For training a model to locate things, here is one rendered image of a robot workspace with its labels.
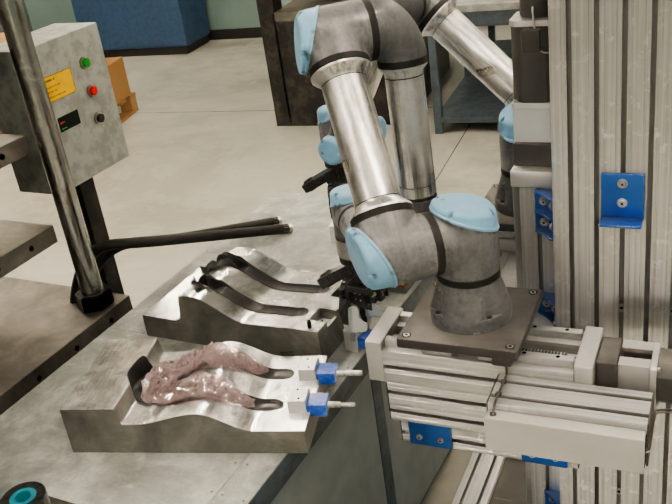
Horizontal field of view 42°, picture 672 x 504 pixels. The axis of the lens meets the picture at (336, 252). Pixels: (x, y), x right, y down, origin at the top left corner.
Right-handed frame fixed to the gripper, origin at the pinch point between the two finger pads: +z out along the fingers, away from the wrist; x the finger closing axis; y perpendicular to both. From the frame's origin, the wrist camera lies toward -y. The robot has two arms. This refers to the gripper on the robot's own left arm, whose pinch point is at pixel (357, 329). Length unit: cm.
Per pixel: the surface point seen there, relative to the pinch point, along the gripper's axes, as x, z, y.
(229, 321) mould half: -13.4, -3.5, -26.8
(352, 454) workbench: -6.1, 32.5, -2.2
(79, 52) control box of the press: 17, -56, -95
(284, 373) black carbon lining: -21.6, -0.4, -4.7
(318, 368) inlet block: -19.2, -2.3, 3.0
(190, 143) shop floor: 268, 85, -328
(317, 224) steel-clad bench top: 52, 5, -49
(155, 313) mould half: -15, -1, -50
